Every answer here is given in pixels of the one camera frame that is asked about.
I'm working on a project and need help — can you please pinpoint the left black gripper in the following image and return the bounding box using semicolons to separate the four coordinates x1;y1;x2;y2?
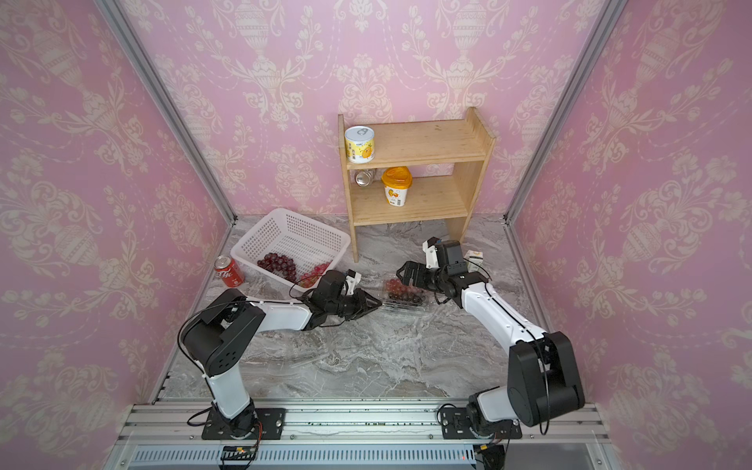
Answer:
326;288;384;321

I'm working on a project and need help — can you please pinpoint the black grape bunch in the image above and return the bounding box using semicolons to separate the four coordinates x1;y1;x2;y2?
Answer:
388;292;425;309

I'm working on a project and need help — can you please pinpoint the dark red grape bunch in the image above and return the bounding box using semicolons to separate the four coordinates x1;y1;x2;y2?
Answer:
257;253;298;282

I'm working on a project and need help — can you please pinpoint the light red grape bunch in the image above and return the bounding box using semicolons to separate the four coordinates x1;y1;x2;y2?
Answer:
385;278;421;295

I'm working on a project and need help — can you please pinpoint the clear plastic container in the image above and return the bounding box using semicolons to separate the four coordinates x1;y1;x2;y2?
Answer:
382;278;428;311

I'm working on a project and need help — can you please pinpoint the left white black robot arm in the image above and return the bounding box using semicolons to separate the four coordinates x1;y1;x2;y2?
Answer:
176;270;383;440

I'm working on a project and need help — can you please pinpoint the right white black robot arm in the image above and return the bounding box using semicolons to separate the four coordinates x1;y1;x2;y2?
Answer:
397;237;586;437

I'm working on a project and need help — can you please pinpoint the pink red grape bunch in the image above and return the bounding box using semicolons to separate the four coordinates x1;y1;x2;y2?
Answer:
298;264;329;289

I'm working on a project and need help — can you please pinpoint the green white milk carton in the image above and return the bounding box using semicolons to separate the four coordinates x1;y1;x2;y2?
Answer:
464;250;484;272

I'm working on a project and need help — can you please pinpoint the white plastic basket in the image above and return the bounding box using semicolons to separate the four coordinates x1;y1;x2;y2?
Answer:
230;209;351;288

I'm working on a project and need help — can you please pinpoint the red soda can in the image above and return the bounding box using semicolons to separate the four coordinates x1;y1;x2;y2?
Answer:
213;256;245;288

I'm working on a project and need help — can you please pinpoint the orange lid white cup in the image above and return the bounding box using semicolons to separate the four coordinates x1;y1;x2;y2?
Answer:
382;166;413;208

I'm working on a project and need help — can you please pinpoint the small glass jar on shelf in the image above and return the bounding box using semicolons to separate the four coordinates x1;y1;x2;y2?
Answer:
354;168;377;187

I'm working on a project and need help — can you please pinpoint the wooden two-tier shelf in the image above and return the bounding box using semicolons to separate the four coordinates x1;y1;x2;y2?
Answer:
337;107;497;254

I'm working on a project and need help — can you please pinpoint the yellow white can on shelf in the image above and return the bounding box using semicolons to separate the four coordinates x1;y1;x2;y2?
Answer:
345;125;375;165

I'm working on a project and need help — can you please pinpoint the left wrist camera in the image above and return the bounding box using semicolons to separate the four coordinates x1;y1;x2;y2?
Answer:
346;269;362;296

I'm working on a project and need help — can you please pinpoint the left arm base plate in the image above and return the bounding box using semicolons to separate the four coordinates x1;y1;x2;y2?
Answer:
201;407;287;442

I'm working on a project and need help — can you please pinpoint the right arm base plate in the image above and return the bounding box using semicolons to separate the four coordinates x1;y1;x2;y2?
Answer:
436;403;523;441

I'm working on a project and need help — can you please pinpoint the aluminium rail frame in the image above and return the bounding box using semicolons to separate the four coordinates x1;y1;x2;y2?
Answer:
105;398;620;469

